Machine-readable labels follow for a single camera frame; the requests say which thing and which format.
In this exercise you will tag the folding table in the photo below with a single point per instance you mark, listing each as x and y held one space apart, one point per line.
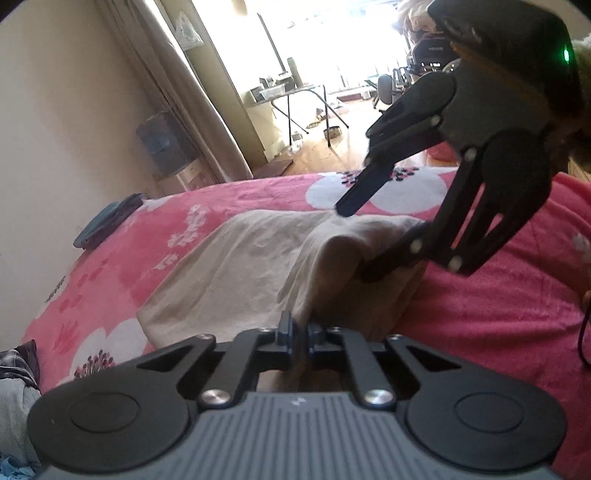
286 90

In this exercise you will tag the hanging plastic bag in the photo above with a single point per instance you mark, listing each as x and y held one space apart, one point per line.
188 32

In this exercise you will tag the light blue shirt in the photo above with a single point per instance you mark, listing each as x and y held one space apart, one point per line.
14 470

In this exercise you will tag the folded blue jeans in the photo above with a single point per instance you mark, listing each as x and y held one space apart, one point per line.
106 221

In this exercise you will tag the grey sweater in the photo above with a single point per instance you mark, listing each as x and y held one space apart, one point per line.
16 420

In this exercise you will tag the beige curtain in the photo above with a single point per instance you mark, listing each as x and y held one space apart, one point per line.
184 92

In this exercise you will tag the pink floral blanket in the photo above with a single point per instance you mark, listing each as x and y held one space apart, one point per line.
485 314

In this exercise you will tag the plaid shirt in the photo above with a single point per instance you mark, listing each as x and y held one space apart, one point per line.
16 364

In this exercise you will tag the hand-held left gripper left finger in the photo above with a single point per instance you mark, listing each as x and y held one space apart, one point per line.
287 330

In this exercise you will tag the beige pants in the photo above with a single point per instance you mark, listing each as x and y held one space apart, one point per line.
240 263

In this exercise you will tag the brown wooden board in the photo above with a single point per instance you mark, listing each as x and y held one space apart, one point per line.
274 168

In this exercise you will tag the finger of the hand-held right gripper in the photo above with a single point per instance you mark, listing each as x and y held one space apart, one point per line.
364 184
429 249

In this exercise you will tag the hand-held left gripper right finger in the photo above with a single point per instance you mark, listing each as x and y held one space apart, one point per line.
314 334

